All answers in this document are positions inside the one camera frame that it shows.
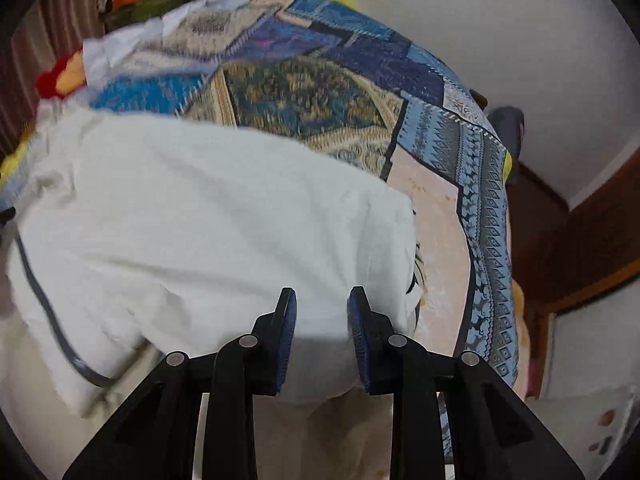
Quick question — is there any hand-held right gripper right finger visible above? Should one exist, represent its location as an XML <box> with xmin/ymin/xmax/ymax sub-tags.
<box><xmin>348</xmin><ymin>286</ymin><xmax>586</xmax><ymax>480</ymax></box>

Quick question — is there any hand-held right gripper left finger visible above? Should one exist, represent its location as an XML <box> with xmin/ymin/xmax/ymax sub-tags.
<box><xmin>62</xmin><ymin>287</ymin><xmax>298</xmax><ymax>480</ymax></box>

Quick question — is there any white and beige jacket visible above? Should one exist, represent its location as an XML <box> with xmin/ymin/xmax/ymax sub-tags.
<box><xmin>4</xmin><ymin>104</ymin><xmax>427</xmax><ymax>480</ymax></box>

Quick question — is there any blue patchwork blanket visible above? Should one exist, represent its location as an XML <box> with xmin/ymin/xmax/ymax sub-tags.
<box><xmin>89</xmin><ymin>0</ymin><xmax>519</xmax><ymax>392</ymax></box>

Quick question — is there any wooden wardrobe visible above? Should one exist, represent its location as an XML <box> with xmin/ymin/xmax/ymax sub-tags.
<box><xmin>505</xmin><ymin>147</ymin><xmax>640</xmax><ymax>398</ymax></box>

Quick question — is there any grey bag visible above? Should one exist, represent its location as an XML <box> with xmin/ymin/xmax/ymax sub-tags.
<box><xmin>487</xmin><ymin>105</ymin><xmax>526</xmax><ymax>162</ymax></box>

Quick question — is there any white cloth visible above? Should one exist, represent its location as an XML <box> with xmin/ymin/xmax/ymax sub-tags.
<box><xmin>81</xmin><ymin>0</ymin><xmax>257</xmax><ymax>87</ymax></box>

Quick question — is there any red plush toy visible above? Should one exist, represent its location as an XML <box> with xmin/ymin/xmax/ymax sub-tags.
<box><xmin>34</xmin><ymin>54</ymin><xmax>86</xmax><ymax>102</ymax></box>

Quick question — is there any striped red curtain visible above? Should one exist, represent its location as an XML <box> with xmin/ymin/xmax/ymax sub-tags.
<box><xmin>0</xmin><ymin>0</ymin><xmax>117</xmax><ymax>161</ymax></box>

